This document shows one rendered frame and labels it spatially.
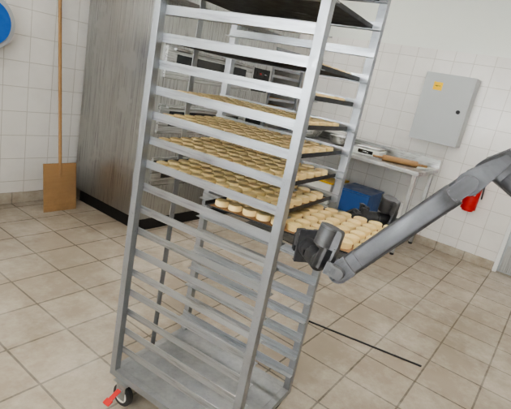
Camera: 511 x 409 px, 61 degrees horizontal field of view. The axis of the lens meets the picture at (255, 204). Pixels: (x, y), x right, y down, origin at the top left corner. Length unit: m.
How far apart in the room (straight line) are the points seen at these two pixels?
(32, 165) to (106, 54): 1.17
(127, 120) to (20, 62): 0.95
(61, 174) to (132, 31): 1.36
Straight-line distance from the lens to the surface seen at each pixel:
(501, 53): 5.20
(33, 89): 4.19
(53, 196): 4.16
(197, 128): 1.52
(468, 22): 5.32
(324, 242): 1.18
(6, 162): 4.22
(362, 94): 1.69
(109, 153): 4.01
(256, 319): 1.47
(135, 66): 3.76
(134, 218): 1.73
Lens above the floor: 1.43
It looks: 16 degrees down
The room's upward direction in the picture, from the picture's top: 11 degrees clockwise
